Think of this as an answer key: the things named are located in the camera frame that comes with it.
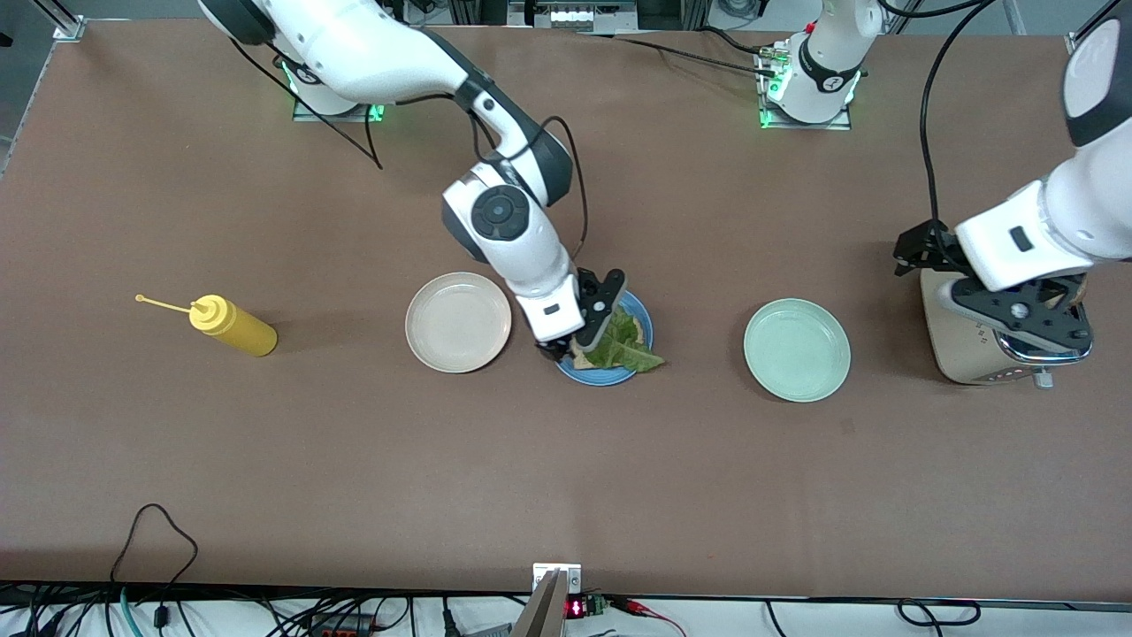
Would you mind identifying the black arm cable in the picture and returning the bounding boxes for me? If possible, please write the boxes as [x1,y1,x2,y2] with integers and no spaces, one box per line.
[876,0,1009,266]
[228,35,590,259]

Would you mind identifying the beige round plate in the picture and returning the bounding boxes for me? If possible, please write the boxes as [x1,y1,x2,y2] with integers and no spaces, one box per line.
[405,272,513,374]

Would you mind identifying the yellow mustard squeeze bottle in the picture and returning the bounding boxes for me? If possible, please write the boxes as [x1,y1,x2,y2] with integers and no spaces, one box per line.
[135,294,279,358]

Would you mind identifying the beige chrome toaster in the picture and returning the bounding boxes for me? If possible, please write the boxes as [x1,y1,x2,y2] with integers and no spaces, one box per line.
[920,265,1094,388]

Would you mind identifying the black floor cable loop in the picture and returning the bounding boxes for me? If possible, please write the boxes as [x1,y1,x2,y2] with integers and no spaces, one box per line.
[898,600,983,626]

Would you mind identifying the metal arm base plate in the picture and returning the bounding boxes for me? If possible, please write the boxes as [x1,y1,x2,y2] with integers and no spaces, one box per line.
[292,88,395,123]
[761,44,853,132]

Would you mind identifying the green lettuce leaf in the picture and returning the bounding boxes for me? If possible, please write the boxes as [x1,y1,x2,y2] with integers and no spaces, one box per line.
[579,305,666,373]

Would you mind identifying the grey aluminium post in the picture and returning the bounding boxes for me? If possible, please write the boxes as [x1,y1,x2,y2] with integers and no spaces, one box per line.
[513,571,567,637]

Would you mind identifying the white bread slice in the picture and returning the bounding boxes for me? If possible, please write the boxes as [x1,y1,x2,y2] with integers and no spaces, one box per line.
[570,314,644,368]

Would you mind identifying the black looped table cable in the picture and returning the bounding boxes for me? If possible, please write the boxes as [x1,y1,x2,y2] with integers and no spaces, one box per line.
[111,503,199,611]

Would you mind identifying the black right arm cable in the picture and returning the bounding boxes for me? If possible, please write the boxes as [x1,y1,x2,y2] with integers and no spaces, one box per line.
[228,35,590,259]

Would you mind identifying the pale green round plate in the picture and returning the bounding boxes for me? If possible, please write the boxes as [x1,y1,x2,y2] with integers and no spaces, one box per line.
[743,298,852,403]

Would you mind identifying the blue round plate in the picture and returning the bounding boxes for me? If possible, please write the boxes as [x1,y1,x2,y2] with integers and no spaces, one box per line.
[553,292,654,388]

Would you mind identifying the grey control box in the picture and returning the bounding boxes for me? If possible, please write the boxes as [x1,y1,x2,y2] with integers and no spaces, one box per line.
[509,0,638,32]

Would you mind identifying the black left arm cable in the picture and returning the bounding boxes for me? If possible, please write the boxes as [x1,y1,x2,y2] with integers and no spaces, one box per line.
[876,0,1009,266]

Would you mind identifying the metal table edge bracket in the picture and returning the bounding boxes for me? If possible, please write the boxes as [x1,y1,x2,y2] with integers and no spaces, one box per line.
[532,563,583,595]

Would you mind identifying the black base power cable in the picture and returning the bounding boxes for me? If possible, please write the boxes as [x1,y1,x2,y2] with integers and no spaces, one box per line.
[575,31,784,79]

